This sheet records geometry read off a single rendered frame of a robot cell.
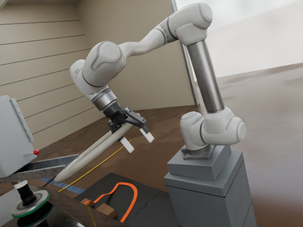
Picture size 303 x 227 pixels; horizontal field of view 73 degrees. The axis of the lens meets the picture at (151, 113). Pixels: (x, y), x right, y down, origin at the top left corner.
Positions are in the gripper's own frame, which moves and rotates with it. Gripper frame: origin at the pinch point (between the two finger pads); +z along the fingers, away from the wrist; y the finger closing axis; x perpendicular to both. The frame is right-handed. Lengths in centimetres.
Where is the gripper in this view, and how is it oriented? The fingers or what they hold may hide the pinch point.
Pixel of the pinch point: (140, 144)
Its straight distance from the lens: 87.3
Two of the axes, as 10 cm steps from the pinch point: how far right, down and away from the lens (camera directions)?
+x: -4.6, 4.5, -7.7
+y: -6.4, 4.3, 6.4
